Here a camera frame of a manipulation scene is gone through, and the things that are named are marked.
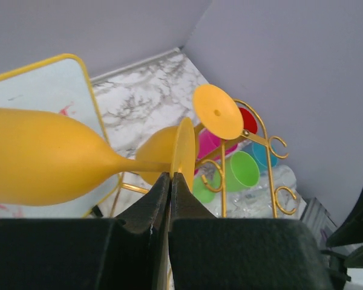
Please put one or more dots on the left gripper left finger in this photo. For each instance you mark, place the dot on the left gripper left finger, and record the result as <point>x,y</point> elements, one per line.
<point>123,252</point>

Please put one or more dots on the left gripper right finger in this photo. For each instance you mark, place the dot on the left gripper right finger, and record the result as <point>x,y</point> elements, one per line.
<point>207,252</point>

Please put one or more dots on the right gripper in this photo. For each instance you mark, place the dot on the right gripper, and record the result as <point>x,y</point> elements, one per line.
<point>350,232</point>

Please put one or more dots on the green wine glass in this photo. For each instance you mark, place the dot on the green wine glass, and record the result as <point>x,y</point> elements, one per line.
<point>242,172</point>

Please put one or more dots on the orange wine glass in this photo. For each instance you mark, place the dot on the orange wine glass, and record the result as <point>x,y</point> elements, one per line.
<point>48,158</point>
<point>205,117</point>

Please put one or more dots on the pink wine glass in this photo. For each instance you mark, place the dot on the pink wine glass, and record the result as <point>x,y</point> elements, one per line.
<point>205,142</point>

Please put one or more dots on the teal wine glass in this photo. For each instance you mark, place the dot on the teal wine glass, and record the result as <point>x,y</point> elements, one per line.
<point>260,155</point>

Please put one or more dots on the red wine glass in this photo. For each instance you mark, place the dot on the red wine glass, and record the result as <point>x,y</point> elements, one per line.
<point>249,121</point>

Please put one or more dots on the black whiteboard marker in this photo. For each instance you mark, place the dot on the black whiteboard marker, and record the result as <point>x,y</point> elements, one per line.
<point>96,212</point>

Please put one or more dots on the yellow framed whiteboard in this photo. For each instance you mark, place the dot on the yellow framed whiteboard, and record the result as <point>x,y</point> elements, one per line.
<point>59,84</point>

